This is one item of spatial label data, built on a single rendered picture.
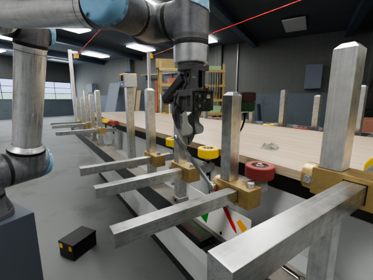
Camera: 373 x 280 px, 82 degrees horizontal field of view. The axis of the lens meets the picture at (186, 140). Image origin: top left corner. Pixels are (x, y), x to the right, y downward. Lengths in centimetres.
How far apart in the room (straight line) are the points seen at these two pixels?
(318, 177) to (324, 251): 14
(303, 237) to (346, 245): 47
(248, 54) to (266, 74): 111
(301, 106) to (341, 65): 896
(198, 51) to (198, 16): 8
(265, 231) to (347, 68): 29
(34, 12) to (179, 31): 37
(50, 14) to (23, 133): 61
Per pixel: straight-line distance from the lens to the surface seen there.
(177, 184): 82
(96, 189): 65
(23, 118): 113
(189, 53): 55
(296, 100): 939
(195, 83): 54
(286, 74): 948
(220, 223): 67
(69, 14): 63
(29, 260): 129
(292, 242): 26
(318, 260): 52
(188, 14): 57
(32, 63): 107
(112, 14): 52
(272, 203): 81
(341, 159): 44
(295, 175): 67
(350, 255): 75
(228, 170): 59
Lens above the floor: 109
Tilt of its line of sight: 11 degrees down
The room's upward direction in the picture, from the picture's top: straight up
